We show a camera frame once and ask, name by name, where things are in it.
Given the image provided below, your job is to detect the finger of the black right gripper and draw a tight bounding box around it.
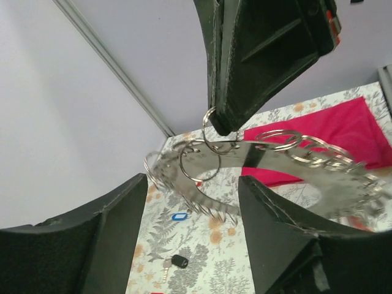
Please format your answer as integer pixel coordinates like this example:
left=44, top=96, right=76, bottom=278
left=214, top=1, right=340, bottom=135
left=194, top=0, right=222, bottom=107

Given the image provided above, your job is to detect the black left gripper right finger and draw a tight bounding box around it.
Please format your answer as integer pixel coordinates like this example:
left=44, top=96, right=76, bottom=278
left=238, top=176, right=391, bottom=293

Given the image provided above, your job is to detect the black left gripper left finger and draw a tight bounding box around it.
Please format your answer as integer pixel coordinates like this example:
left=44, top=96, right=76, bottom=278
left=1, top=173, right=148, bottom=293

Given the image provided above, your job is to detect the black car key fob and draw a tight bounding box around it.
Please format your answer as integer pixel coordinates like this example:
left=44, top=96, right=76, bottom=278
left=161, top=254, right=189, bottom=284

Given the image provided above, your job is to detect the blue key tag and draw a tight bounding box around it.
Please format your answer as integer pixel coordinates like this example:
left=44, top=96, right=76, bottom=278
left=171, top=213, right=189, bottom=221

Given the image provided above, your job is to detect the large silver keyring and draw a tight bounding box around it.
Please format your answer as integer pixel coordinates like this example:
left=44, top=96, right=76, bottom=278
left=143, top=105, right=392, bottom=229

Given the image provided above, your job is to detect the floral table mat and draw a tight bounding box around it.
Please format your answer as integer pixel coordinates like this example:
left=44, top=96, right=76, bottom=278
left=126, top=82, right=391, bottom=293

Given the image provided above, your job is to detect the red cloth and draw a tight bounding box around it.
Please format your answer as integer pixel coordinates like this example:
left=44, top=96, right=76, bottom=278
left=244, top=97, right=391, bottom=170

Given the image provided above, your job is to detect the right aluminium frame post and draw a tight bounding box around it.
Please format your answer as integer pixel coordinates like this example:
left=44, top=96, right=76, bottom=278
left=53, top=0, right=175, bottom=138

